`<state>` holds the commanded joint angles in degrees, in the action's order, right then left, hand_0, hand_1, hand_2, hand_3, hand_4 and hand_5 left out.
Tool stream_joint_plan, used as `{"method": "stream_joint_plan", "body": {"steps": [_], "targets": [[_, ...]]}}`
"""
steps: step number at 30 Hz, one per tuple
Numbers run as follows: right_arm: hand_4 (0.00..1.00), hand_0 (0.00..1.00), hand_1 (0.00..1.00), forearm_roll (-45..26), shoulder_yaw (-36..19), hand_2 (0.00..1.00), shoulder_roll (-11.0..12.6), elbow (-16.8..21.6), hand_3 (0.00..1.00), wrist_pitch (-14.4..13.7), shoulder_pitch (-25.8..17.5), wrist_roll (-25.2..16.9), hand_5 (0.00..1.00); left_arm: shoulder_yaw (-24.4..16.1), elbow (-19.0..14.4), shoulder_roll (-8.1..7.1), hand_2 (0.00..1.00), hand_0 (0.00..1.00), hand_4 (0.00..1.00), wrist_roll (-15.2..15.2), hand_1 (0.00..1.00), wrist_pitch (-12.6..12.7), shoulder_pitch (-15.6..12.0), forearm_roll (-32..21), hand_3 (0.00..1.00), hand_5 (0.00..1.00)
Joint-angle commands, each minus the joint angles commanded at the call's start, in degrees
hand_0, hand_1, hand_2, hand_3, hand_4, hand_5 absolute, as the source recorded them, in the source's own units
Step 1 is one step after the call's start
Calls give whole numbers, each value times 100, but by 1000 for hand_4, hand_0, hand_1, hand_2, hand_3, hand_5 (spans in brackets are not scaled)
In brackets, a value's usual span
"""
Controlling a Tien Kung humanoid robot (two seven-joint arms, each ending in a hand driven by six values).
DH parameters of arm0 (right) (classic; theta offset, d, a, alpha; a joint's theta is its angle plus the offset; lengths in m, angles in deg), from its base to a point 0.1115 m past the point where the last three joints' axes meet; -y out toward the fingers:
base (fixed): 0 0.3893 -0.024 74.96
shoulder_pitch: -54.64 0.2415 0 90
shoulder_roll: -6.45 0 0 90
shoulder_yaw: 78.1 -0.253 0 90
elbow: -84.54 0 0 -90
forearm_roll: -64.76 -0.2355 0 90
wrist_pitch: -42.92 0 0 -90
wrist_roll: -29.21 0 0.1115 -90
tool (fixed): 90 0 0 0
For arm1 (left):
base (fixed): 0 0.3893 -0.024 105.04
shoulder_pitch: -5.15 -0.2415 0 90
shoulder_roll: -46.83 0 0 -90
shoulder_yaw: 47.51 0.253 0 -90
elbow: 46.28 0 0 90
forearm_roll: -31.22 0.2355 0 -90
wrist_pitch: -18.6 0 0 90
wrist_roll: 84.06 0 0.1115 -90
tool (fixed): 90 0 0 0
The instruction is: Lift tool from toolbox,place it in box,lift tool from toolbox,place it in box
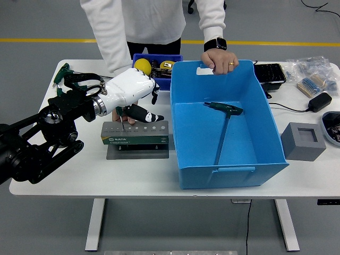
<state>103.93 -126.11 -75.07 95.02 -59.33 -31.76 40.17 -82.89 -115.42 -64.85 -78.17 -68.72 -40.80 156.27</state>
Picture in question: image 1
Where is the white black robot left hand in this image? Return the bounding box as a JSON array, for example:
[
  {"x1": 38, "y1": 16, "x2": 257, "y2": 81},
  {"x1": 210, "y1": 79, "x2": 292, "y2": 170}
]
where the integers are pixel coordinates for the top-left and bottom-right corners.
[{"x1": 101, "y1": 67, "x2": 165, "y2": 124}]

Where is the person's left hand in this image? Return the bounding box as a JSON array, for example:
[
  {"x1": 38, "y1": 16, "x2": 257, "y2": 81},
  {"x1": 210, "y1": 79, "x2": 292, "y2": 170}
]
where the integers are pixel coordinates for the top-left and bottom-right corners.
[{"x1": 200, "y1": 49, "x2": 239, "y2": 76}]

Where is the large green T-handle hex key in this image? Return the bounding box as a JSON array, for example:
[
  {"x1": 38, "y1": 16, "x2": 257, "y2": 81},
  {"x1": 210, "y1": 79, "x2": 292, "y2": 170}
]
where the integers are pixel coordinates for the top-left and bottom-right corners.
[{"x1": 203, "y1": 101, "x2": 244, "y2": 166}]

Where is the metal hex key holder stand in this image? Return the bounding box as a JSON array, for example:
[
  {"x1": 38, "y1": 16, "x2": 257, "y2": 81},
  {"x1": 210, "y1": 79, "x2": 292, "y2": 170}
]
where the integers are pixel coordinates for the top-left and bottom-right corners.
[{"x1": 100, "y1": 121, "x2": 171, "y2": 160}]

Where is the large blue plastic box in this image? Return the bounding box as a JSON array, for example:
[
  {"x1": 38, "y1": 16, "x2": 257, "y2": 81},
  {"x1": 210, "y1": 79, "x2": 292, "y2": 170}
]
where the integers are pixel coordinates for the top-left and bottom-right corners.
[{"x1": 169, "y1": 59, "x2": 290, "y2": 190}]

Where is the grey cube box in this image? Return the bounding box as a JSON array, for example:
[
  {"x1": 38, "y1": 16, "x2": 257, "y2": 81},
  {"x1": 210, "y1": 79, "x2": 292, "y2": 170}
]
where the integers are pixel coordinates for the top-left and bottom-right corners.
[{"x1": 280, "y1": 122, "x2": 327, "y2": 162}]

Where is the black smartwatch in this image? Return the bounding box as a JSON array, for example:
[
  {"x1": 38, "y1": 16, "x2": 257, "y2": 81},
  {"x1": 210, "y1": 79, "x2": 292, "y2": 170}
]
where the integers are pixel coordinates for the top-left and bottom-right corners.
[{"x1": 203, "y1": 37, "x2": 228, "y2": 53}]

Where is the yellow lemon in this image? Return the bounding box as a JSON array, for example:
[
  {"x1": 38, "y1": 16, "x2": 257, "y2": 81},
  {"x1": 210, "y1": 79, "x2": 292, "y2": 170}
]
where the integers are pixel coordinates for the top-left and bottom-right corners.
[{"x1": 133, "y1": 58, "x2": 152, "y2": 78}]

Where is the small blue parts bin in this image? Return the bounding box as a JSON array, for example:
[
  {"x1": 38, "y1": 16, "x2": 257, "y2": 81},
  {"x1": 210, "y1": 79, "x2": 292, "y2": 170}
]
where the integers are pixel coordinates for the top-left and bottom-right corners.
[{"x1": 132, "y1": 53, "x2": 184, "y2": 91}]

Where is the black plastic tray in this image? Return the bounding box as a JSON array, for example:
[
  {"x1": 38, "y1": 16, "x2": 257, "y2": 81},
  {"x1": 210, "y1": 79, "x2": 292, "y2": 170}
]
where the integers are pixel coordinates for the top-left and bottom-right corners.
[{"x1": 253, "y1": 63, "x2": 287, "y2": 91}]

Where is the black office chair base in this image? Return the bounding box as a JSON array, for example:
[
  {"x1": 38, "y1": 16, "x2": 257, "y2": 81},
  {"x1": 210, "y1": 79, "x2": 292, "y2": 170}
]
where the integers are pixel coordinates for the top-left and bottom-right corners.
[{"x1": 187, "y1": 0, "x2": 227, "y2": 15}]

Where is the person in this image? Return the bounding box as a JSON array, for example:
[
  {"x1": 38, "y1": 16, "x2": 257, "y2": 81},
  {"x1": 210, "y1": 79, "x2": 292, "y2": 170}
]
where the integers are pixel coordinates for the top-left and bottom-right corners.
[{"x1": 79, "y1": 0, "x2": 239, "y2": 76}]

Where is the clear plastic bag of parts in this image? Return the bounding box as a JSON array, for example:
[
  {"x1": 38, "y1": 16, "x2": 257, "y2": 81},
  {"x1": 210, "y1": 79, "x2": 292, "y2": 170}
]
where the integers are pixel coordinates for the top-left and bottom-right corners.
[{"x1": 285, "y1": 55, "x2": 334, "y2": 78}]

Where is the resistor tape strip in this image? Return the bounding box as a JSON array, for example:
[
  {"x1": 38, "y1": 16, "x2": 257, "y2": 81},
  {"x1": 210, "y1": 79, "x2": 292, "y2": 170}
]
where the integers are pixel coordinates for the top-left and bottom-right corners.
[{"x1": 296, "y1": 74, "x2": 328, "y2": 97}]

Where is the black power adapter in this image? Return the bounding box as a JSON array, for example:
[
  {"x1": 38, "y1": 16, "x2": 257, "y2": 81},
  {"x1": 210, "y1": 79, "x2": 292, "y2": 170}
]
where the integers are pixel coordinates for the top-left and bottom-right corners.
[{"x1": 308, "y1": 92, "x2": 333, "y2": 113}]

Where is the clear bag with blue parts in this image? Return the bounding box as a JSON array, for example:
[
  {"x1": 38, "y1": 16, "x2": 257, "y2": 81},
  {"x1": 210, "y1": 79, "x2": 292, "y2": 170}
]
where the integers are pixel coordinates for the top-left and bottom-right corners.
[{"x1": 322, "y1": 71, "x2": 340, "y2": 96}]

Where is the blue rimmed bowl of parts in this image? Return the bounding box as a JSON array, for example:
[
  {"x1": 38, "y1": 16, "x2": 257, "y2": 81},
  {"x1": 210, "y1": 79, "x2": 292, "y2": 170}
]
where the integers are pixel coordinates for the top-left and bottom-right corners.
[{"x1": 320, "y1": 111, "x2": 340, "y2": 148}]

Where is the white table leg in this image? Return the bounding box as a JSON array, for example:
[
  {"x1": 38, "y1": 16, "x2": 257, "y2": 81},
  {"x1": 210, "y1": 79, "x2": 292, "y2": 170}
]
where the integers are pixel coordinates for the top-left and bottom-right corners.
[
  {"x1": 275, "y1": 198, "x2": 300, "y2": 252},
  {"x1": 84, "y1": 198, "x2": 106, "y2": 252}
]

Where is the black table control panel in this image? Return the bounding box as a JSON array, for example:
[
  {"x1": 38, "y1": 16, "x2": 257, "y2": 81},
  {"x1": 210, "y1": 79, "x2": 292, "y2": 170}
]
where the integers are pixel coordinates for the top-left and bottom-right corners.
[{"x1": 317, "y1": 198, "x2": 340, "y2": 206}]

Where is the black adapter cable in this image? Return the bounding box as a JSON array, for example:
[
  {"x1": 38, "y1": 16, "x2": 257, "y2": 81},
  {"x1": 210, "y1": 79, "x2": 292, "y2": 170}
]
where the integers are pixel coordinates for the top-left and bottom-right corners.
[{"x1": 269, "y1": 102, "x2": 311, "y2": 113}]

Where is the black floor cable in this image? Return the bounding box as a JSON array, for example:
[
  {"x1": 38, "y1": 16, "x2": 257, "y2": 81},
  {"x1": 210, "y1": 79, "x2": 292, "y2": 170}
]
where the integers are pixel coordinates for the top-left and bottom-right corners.
[{"x1": 300, "y1": 0, "x2": 340, "y2": 22}]

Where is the black cable under table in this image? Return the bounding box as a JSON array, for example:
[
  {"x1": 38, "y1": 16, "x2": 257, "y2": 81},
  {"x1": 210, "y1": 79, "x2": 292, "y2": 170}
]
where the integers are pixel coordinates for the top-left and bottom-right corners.
[{"x1": 245, "y1": 199, "x2": 252, "y2": 255}]

